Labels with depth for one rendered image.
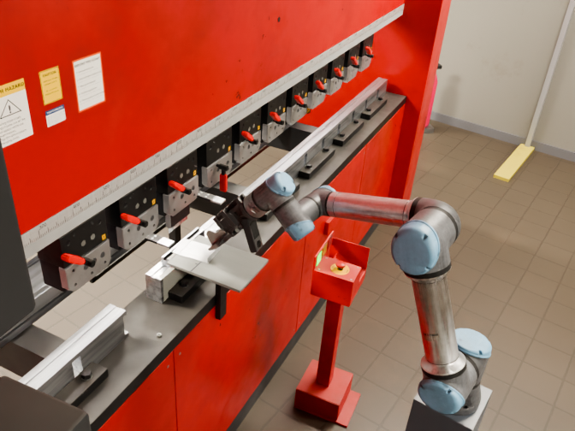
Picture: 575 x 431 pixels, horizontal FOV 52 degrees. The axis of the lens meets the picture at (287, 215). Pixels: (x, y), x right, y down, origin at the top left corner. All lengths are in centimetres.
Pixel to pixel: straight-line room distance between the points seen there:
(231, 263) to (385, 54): 215
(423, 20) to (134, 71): 238
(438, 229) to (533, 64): 410
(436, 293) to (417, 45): 234
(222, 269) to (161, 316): 24
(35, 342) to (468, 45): 454
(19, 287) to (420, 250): 101
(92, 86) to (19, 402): 82
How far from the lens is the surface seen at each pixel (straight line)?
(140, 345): 178
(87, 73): 135
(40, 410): 70
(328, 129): 287
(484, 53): 553
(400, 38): 364
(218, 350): 212
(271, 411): 274
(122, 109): 146
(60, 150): 134
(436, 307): 150
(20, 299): 56
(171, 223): 183
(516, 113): 557
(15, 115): 124
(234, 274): 181
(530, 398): 311
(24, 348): 184
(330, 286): 223
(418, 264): 141
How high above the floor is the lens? 212
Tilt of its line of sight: 32 degrees down
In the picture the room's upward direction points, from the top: 5 degrees clockwise
